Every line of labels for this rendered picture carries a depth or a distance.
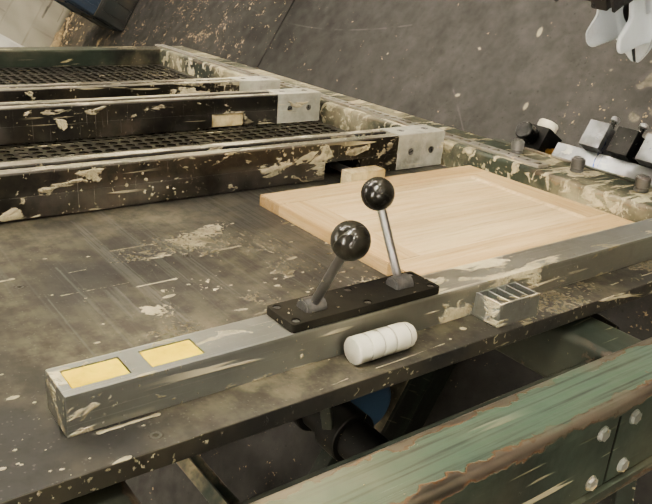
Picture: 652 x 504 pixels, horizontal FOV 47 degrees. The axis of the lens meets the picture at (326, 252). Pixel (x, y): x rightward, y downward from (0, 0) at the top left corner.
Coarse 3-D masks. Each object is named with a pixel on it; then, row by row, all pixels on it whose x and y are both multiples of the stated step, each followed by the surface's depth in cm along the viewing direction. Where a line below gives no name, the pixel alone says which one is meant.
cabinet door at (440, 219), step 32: (288, 192) 122; (320, 192) 123; (352, 192) 125; (416, 192) 129; (448, 192) 130; (480, 192) 132; (512, 192) 133; (544, 192) 134; (320, 224) 109; (416, 224) 113; (448, 224) 114; (480, 224) 115; (512, 224) 116; (544, 224) 118; (576, 224) 118; (608, 224) 119; (384, 256) 99; (416, 256) 100; (448, 256) 101; (480, 256) 102
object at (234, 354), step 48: (576, 240) 104; (624, 240) 106; (480, 288) 88; (192, 336) 71; (240, 336) 71; (288, 336) 72; (336, 336) 76; (48, 384) 63; (96, 384) 62; (144, 384) 64; (192, 384) 67; (240, 384) 71
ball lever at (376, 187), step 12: (372, 180) 82; (384, 180) 82; (372, 192) 82; (384, 192) 82; (372, 204) 82; (384, 204) 82; (384, 216) 83; (384, 228) 83; (384, 240) 83; (396, 252) 83; (396, 264) 83; (396, 276) 82; (408, 276) 83; (396, 288) 82
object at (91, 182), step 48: (240, 144) 128; (288, 144) 131; (336, 144) 136; (384, 144) 143; (432, 144) 150; (0, 192) 103; (48, 192) 107; (96, 192) 111; (144, 192) 116; (192, 192) 121
